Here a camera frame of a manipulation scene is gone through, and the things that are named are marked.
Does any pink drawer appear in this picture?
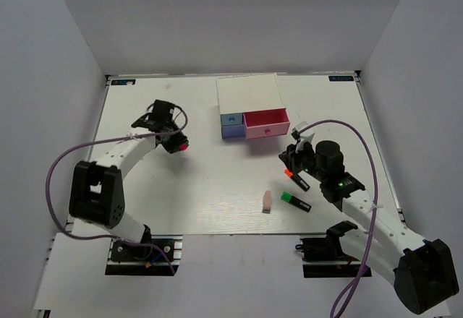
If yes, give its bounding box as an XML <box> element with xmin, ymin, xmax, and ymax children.
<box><xmin>243</xmin><ymin>108</ymin><xmax>290</xmax><ymax>139</ymax></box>

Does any pink capped black highlighter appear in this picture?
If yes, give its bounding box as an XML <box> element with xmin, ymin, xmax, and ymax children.
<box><xmin>179</xmin><ymin>144</ymin><xmax>189</xmax><ymax>152</ymax></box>

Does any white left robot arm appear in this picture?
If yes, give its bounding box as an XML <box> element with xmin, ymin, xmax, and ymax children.
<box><xmin>69</xmin><ymin>100</ymin><xmax>189</xmax><ymax>259</ymax></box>

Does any orange capped black highlighter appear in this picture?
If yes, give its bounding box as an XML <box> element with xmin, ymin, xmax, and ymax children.
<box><xmin>284</xmin><ymin>168</ymin><xmax>310</xmax><ymax>192</ymax></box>

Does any right blue corner label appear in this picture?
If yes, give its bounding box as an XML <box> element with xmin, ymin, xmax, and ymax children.
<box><xmin>328</xmin><ymin>75</ymin><xmax>354</xmax><ymax>82</ymax></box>

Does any light blue small drawer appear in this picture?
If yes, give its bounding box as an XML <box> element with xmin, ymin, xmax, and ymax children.
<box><xmin>220</xmin><ymin>113</ymin><xmax>243</xmax><ymax>126</ymax></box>

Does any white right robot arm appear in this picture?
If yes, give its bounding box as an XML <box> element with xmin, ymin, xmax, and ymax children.
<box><xmin>279</xmin><ymin>140</ymin><xmax>459</xmax><ymax>314</ymax></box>

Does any left blue corner label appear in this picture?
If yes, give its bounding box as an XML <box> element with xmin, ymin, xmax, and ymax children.
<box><xmin>111</xmin><ymin>79</ymin><xmax>136</xmax><ymax>86</ymax></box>

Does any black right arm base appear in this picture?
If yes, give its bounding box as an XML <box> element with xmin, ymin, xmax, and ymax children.
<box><xmin>294</xmin><ymin>237</ymin><xmax>360</xmax><ymax>279</ymax></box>

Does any white mini drawer cabinet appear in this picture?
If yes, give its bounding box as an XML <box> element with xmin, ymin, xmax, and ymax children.
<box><xmin>216</xmin><ymin>73</ymin><xmax>286</xmax><ymax>115</ymax></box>

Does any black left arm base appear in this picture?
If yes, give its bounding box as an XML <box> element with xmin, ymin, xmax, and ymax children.
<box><xmin>105</xmin><ymin>236</ymin><xmax>183</xmax><ymax>277</ymax></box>

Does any pink eraser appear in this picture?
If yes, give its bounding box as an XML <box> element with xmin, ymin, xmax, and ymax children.
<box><xmin>262</xmin><ymin>190</ymin><xmax>272</xmax><ymax>213</ymax></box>

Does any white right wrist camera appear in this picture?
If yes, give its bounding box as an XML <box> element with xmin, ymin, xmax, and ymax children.
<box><xmin>291</xmin><ymin>121</ymin><xmax>315</xmax><ymax>152</ymax></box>

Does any blue corner label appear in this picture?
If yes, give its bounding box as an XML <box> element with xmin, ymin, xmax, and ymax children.
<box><xmin>111</xmin><ymin>79</ymin><xmax>136</xmax><ymax>86</ymax></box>
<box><xmin>328</xmin><ymin>75</ymin><xmax>354</xmax><ymax>82</ymax></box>

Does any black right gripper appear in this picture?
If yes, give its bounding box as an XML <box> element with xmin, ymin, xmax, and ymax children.
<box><xmin>279</xmin><ymin>139</ymin><xmax>328</xmax><ymax>182</ymax></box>

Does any green capped black highlighter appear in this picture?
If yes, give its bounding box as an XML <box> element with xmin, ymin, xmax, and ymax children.
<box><xmin>281</xmin><ymin>192</ymin><xmax>312</xmax><ymax>212</ymax></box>

